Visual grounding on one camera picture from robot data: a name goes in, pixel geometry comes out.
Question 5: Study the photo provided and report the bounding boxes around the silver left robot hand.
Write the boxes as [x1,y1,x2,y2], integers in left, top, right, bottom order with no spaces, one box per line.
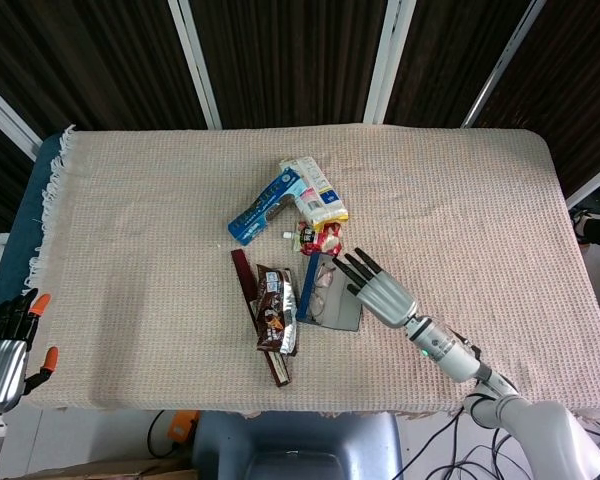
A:
[0,287,60,414]

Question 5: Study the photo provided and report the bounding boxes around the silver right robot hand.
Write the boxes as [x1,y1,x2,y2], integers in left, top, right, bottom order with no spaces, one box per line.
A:
[332,246,421,330]

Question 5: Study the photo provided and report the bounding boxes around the blue glasses case grey lining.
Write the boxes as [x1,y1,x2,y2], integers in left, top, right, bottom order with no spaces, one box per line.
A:
[295,252,364,332]

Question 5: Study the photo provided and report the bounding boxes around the thin-framed eyeglasses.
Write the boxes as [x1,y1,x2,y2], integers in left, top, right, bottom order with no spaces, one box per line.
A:
[307,263,338,319]

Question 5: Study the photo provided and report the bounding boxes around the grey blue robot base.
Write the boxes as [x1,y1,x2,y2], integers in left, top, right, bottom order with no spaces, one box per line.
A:
[192,410,405,480]

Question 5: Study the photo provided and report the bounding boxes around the red drink pouch white cap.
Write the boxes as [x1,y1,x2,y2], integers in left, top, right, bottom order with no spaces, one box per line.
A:
[281,221,344,257]

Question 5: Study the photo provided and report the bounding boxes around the brown foil snack bag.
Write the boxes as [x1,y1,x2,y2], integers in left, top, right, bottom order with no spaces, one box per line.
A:
[255,263,300,357]

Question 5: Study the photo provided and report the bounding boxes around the white yellow snack bag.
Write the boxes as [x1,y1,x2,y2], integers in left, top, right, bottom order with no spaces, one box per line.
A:
[278,157,350,232]

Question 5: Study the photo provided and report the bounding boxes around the long dark chocolate bar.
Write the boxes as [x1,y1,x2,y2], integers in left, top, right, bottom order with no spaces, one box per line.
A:
[230,248,294,389]

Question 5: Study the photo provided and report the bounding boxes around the teal mattress pad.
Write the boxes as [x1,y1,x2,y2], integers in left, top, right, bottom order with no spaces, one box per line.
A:
[0,132,64,341]

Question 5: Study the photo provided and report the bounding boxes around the blue cookie box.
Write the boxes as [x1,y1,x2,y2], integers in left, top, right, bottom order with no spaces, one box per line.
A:
[227,168,304,247]

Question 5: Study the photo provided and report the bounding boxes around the beige waffle weave blanket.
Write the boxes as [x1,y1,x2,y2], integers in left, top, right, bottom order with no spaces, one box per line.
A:
[24,124,600,420]

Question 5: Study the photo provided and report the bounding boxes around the orange floor device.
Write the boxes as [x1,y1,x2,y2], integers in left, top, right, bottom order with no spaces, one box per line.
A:
[167,410,201,445]

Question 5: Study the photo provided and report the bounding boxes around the dark brown curtain panel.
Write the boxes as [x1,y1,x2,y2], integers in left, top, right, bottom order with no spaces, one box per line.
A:
[0,0,207,149]
[383,0,534,129]
[189,0,389,130]
[468,0,600,199]

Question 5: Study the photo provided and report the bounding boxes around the black cable by orange device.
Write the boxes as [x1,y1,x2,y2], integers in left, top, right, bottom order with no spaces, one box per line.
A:
[146,410,177,459]

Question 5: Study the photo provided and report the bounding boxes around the black floor cables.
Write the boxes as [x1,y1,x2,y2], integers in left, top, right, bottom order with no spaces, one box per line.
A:
[402,407,600,480]

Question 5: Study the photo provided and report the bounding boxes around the grey metal rail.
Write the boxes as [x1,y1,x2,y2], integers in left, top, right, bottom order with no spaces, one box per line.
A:
[167,0,223,130]
[564,157,600,210]
[363,0,417,125]
[0,74,42,162]
[461,0,547,129]

